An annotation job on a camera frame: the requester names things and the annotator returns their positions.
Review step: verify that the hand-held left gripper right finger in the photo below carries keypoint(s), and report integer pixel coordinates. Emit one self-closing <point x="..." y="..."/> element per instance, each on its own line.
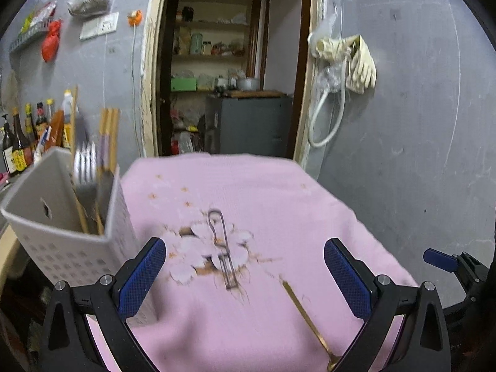
<point x="347" y="279"/>

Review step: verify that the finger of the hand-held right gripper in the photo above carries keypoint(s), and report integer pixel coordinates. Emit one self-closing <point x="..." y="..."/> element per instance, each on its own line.
<point x="440" y="260"/>

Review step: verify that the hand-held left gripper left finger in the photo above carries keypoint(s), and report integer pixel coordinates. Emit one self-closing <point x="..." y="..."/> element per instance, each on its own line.
<point x="141" y="275"/>

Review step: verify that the golden spoon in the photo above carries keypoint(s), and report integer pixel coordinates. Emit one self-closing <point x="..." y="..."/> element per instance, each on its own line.
<point x="306" y="316"/>

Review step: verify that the white perforated plastic basket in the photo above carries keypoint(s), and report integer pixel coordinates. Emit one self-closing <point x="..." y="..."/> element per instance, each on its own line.
<point x="58" y="248"/>

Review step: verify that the steel fork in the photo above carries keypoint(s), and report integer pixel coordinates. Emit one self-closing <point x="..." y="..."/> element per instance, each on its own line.
<point x="85" y="162"/>

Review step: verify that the pink cloth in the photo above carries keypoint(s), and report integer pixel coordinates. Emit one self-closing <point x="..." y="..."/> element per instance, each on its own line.
<point x="271" y="201"/>

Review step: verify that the beige kitchen counter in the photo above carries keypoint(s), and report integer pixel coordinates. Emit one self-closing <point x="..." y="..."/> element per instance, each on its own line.
<point x="7" y="255"/>

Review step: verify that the bags on floor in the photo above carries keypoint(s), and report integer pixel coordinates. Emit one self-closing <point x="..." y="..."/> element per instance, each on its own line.
<point x="186" y="135"/>

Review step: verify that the white and blue packet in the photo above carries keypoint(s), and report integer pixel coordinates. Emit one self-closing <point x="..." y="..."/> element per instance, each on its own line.
<point x="42" y="145"/>

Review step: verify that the brown packet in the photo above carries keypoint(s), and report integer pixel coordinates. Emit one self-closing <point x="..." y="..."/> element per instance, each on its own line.
<point x="56" y="130"/>

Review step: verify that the dark bottle yellow label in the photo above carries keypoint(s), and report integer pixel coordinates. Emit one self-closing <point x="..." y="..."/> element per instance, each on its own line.
<point x="21" y="151"/>

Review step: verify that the grey cabinet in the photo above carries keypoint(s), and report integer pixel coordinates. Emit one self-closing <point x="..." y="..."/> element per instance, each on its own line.
<point x="248" y="128"/>

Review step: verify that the dark bottle red cap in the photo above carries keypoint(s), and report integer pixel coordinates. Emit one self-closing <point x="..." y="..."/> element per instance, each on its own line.
<point x="41" y="118"/>

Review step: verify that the brown bottle yellow cap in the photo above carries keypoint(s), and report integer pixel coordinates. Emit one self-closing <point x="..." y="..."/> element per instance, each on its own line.
<point x="30" y="124"/>

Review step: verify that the clear glass bottle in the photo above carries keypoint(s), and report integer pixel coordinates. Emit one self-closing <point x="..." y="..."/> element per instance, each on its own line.
<point x="49" y="110"/>

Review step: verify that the green box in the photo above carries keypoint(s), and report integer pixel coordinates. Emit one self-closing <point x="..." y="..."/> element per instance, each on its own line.
<point x="183" y="84"/>

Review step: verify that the wooden board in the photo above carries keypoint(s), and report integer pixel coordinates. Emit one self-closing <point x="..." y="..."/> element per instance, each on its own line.
<point x="259" y="93"/>

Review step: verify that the cream rubber gloves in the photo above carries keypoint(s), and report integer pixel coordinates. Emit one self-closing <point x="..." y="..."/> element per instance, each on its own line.
<point x="362" y="66"/>

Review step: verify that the metal pot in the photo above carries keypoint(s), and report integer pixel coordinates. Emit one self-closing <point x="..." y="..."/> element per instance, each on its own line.
<point x="248" y="84"/>

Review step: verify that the wooden shelf unit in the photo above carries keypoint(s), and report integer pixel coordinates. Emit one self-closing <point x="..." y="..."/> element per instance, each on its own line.
<point x="217" y="58"/>

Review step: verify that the pale green jar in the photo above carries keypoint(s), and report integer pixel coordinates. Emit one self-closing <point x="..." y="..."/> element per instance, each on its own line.
<point x="196" y="44"/>

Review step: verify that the red plastic bag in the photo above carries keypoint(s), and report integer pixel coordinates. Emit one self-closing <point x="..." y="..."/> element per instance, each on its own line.
<point x="51" y="42"/>

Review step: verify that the clear plastic bag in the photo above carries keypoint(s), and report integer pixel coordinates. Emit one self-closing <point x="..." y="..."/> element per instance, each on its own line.
<point x="323" y="29"/>

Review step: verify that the bag of dried goods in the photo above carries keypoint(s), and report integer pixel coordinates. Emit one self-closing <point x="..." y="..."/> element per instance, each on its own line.
<point x="87" y="2"/>

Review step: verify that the yellow green packet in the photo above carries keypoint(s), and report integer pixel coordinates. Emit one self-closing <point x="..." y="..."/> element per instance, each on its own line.
<point x="26" y="21"/>

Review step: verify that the red and white packet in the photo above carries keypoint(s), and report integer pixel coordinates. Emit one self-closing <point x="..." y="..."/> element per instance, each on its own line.
<point x="44" y="11"/>

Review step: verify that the wooden door frame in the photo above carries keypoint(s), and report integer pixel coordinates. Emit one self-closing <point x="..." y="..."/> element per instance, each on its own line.
<point x="153" y="66"/>

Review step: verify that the orange wall hook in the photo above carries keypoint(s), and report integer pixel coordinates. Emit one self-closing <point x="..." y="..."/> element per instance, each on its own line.
<point x="135" y="18"/>

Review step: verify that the grey wall rack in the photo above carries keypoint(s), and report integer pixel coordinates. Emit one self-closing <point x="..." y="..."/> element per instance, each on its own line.
<point x="29" y="38"/>

